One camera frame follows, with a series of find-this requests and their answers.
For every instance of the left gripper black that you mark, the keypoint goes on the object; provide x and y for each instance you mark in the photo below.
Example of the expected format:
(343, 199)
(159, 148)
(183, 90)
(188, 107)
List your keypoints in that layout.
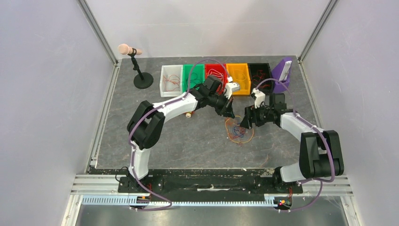
(226, 110)

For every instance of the white slotted cable duct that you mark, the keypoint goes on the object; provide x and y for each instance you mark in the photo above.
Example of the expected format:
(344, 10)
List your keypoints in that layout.
(269, 201)

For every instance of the purple metronome holder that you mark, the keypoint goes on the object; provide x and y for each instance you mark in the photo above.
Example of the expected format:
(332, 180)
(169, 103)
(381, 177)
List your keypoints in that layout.
(282, 72)

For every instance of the black bin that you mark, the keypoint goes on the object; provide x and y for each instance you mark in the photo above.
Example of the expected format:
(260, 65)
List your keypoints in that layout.
(259, 72)

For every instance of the toy brick car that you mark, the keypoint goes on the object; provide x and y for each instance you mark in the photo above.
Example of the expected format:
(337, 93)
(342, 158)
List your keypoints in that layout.
(189, 114)

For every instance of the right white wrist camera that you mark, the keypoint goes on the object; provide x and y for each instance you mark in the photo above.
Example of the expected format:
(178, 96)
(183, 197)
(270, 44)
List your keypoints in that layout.
(258, 97)

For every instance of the red bin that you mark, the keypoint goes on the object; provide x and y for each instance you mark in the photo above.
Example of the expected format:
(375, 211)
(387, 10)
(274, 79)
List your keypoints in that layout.
(219, 72)

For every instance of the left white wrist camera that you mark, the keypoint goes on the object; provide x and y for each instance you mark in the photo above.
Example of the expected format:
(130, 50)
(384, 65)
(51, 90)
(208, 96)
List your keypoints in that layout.
(230, 87)

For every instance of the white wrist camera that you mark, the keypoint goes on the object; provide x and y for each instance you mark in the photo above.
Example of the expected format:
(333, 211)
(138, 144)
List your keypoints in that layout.
(258, 97)
(230, 87)

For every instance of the white bin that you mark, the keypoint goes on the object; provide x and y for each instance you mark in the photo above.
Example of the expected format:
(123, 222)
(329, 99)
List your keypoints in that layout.
(170, 80)

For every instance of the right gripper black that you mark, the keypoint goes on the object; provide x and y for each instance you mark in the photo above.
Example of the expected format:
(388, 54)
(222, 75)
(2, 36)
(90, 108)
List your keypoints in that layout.
(251, 115)

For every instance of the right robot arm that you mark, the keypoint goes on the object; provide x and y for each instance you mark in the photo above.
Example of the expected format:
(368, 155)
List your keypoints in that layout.
(320, 155)

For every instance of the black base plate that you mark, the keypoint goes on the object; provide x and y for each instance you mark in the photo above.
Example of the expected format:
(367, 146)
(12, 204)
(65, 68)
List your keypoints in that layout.
(206, 185)

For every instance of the green bin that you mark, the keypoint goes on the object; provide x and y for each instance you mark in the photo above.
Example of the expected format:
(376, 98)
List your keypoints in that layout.
(197, 76)

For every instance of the pink microphone on stand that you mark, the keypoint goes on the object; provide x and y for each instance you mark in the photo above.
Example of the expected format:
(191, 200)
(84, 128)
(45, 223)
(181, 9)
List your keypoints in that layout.
(141, 80)

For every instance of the yellow bin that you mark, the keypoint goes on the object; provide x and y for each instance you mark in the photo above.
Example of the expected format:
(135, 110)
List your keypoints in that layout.
(240, 74)

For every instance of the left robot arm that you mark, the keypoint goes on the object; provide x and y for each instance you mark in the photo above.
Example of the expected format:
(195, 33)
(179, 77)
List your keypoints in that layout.
(145, 126)

